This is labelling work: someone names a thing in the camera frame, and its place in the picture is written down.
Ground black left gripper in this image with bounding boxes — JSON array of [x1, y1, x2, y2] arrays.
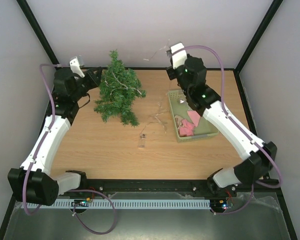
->
[[71, 67, 103, 102]]

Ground small green christmas tree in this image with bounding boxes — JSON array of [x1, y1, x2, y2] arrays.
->
[[93, 49, 147, 128]]

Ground clear led string lights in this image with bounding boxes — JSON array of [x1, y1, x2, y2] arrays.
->
[[103, 37, 183, 136]]

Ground clear battery box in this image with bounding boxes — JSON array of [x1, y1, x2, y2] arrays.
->
[[137, 133, 146, 149]]

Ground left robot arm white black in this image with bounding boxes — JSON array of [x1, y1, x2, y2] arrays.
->
[[7, 67, 102, 206]]

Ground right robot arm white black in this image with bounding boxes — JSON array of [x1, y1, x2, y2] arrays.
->
[[166, 54, 280, 196]]

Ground green plastic basket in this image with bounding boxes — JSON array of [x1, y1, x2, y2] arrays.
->
[[167, 90, 219, 143]]

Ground pink triangular paper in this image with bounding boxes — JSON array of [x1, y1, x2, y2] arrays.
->
[[187, 110, 201, 127]]

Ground pink paper ornament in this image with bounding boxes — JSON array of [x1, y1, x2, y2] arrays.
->
[[178, 119, 196, 137]]

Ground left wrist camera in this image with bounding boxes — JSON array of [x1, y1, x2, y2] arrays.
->
[[69, 55, 85, 78]]

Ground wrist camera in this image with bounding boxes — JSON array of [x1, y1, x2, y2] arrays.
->
[[69, 55, 85, 78], [166, 42, 187, 70]]

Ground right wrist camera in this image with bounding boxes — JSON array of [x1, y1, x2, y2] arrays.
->
[[166, 42, 187, 70]]

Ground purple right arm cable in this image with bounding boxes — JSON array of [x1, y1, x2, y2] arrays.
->
[[184, 44, 283, 216]]

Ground black enclosure frame post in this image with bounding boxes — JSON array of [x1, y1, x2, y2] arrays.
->
[[16, 0, 59, 65]]

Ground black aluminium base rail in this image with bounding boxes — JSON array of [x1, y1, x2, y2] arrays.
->
[[47, 177, 283, 200]]

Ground light blue cable duct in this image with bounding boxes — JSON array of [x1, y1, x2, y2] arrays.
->
[[41, 199, 211, 210]]

